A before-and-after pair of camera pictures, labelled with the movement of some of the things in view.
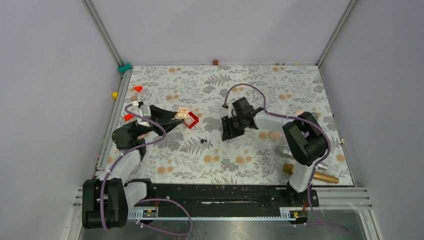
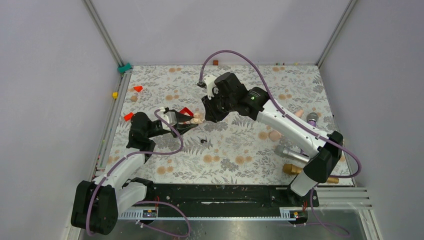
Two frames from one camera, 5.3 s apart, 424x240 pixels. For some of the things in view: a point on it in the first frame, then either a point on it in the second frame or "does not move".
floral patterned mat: [191, 152] does not move
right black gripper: [228, 132] to [211, 115]
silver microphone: [282, 149] does not move
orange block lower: [127, 117] does not move
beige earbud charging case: [182, 113] to [198, 117]
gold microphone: [288, 169] does not move
